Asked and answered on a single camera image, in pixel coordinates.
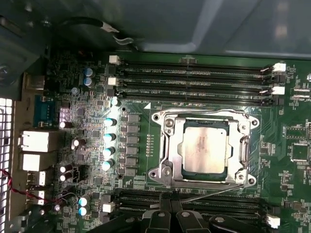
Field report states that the silver CPU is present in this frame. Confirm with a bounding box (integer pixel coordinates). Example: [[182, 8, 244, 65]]
[[177, 118, 232, 182]]

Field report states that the black RAM slot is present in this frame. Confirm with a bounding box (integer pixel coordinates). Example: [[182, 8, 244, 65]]
[[103, 198, 270, 214], [109, 55, 287, 73], [106, 66, 285, 84], [106, 87, 285, 106], [114, 188, 268, 202], [114, 208, 280, 229], [108, 77, 285, 96]]

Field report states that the red black twisted wire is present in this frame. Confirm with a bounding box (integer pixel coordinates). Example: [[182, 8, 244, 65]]
[[0, 169, 65, 204]]

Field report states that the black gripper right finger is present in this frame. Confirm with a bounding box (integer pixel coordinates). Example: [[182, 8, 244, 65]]
[[171, 198, 263, 233]]

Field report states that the green motherboard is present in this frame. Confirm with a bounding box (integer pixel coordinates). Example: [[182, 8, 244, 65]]
[[14, 50, 311, 233]]

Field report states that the black sleeved cable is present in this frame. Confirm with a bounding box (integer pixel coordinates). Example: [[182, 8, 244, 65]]
[[57, 17, 120, 34]]

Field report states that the black PC case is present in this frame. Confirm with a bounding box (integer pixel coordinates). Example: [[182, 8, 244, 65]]
[[0, 0, 311, 233]]

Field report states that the CPU socket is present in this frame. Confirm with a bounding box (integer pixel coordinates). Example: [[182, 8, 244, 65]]
[[147, 108, 259, 190]]

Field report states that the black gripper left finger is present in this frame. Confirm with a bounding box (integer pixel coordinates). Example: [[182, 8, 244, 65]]
[[88, 192, 173, 233]]

